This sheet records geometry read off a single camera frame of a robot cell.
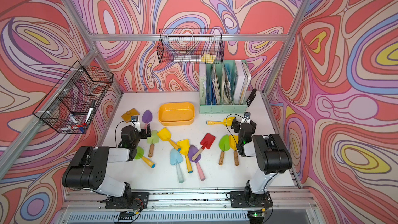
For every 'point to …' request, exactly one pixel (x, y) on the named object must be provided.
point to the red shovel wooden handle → (207, 142)
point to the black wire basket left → (70, 103)
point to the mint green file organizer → (223, 87)
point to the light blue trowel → (175, 157)
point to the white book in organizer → (242, 78)
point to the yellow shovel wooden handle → (233, 140)
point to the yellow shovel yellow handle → (183, 145)
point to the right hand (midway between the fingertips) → (243, 122)
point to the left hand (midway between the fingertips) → (142, 124)
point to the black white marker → (91, 109)
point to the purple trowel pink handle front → (193, 152)
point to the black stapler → (251, 97)
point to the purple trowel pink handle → (146, 117)
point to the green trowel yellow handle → (140, 155)
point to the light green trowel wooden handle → (153, 139)
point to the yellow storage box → (176, 113)
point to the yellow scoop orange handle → (165, 135)
